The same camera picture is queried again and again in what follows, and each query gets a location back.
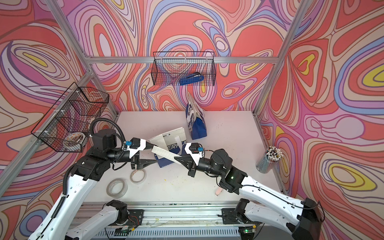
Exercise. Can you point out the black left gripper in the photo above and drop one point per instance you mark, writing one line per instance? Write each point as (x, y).
(140, 164)

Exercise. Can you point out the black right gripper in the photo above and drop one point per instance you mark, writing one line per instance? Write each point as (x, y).
(189, 164)

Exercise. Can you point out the blue white bag with handles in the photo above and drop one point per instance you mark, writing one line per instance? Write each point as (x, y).
(174, 141)

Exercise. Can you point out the pink white mini stapler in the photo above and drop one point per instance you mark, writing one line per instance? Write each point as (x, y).
(218, 191)

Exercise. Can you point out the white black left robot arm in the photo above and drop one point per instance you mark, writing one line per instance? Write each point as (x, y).
(109, 147)

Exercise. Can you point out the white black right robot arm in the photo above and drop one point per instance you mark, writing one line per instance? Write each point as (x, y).
(302, 219)

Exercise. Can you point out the beige tape roll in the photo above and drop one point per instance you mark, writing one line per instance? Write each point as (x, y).
(138, 176)

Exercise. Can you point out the clear tape roll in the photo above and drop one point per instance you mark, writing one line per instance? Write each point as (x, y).
(117, 188)

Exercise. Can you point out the upright blue white paper bag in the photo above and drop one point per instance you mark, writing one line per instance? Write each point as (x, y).
(195, 119)

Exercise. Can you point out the blue stapler in basket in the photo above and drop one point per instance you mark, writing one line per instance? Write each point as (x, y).
(191, 79)

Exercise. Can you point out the metallic cup of pencils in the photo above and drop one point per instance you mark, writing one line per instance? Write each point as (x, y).
(270, 158)

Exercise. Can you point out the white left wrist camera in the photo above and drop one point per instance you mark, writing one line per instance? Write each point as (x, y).
(134, 146)

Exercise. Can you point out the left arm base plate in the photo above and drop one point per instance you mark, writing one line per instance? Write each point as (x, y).
(132, 218)

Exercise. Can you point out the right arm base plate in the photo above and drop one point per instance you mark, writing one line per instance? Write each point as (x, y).
(231, 217)

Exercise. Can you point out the black wire basket left wall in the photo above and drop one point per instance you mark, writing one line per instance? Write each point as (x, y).
(72, 112)

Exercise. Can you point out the black wire basket wall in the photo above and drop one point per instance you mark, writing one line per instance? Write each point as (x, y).
(72, 112)
(170, 66)

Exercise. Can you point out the black wire basket back wall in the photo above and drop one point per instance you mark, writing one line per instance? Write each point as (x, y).
(170, 66)

